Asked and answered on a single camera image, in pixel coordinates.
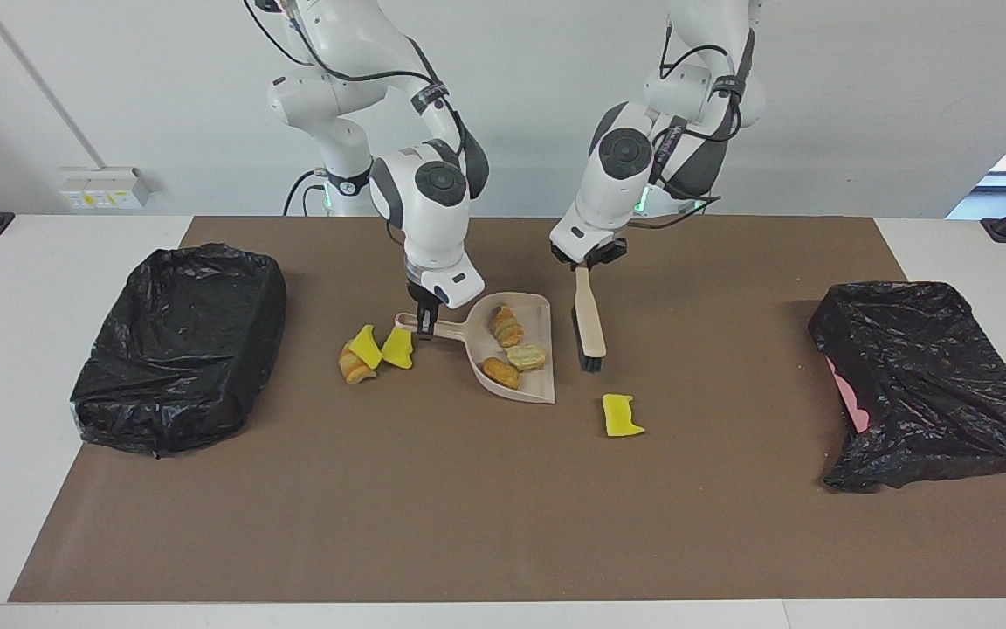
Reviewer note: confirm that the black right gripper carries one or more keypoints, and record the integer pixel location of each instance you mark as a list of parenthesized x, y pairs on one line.
[(428, 308)]

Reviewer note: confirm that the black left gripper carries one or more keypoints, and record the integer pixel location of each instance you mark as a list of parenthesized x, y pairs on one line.
[(599, 256)]

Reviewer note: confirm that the croissant piece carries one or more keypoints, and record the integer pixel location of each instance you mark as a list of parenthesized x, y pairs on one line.
[(353, 373), (506, 325)]

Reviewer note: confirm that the crumpled black trash bag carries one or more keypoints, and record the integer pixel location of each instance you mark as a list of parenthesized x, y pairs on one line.
[(931, 384)]

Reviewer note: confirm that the brown table mat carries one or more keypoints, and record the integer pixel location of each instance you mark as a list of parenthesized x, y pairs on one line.
[(503, 533)]

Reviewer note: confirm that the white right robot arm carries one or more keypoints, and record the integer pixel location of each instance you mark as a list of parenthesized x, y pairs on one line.
[(437, 188)]

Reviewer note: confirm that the pink plastic bin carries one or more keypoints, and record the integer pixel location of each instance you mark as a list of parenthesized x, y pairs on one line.
[(852, 406)]

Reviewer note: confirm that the beige hand brush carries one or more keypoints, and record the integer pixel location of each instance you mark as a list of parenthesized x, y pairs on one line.
[(590, 323)]

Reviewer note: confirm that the bin lined with black bag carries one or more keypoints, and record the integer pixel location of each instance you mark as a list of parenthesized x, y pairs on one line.
[(180, 349)]

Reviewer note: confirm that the white wall socket box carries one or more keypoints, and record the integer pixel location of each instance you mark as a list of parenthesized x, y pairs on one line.
[(101, 188)]

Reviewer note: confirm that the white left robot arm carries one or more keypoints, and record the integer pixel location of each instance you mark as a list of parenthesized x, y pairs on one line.
[(625, 157)]

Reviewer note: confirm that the brown bread roll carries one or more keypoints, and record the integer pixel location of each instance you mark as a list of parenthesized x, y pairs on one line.
[(500, 373)]

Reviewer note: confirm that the yellow sponge piece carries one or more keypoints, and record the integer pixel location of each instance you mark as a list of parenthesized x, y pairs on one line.
[(621, 418), (397, 347), (366, 348)]

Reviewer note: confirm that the pale bread chunk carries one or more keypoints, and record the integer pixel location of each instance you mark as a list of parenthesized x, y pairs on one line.
[(527, 356)]

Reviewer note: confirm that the beige plastic dustpan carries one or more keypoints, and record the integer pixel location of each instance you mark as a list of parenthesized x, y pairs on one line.
[(538, 384)]

